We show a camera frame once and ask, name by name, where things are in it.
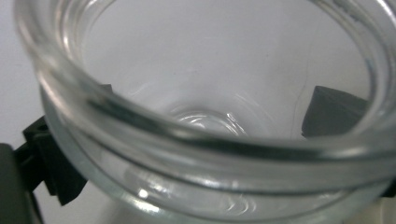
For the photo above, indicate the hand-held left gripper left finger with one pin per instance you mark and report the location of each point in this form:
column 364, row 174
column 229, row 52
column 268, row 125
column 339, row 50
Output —
column 53, row 168

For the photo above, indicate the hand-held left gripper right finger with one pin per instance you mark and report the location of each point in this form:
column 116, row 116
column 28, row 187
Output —
column 333, row 113

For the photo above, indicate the clear glass jar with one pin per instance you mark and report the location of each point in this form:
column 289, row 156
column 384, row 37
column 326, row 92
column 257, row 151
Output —
column 199, row 130

